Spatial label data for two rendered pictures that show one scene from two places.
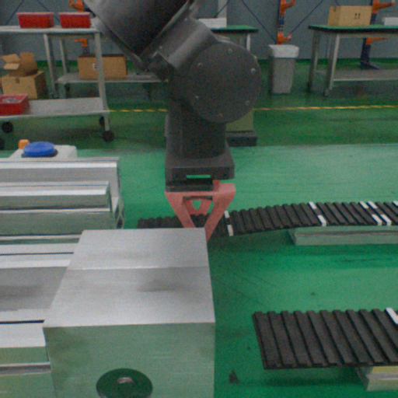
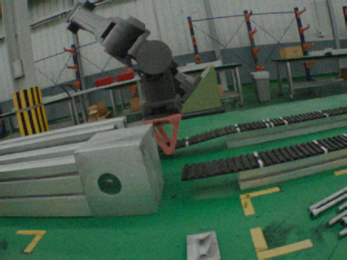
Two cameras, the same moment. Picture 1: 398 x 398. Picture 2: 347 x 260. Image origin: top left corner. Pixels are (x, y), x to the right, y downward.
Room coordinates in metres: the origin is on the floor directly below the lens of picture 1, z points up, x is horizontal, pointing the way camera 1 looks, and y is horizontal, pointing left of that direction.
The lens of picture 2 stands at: (-0.15, -0.10, 0.95)
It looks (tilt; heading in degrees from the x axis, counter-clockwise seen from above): 13 degrees down; 9
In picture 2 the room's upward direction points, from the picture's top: 11 degrees counter-clockwise
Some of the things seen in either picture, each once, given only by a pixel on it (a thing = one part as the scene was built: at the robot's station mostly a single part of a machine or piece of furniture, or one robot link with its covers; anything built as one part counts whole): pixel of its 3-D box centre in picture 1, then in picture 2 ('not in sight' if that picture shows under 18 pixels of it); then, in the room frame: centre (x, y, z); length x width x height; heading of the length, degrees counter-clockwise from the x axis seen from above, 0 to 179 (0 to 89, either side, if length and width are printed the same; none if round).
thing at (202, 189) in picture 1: (198, 200); (166, 128); (0.38, 0.00, 0.84); 0.07 x 0.07 x 0.09; 3
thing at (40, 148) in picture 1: (40, 151); not in sight; (0.52, 0.22, 0.84); 0.04 x 0.04 x 0.02
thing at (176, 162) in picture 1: (197, 131); (159, 90); (0.39, 0.00, 0.91); 0.10 x 0.07 x 0.07; 3
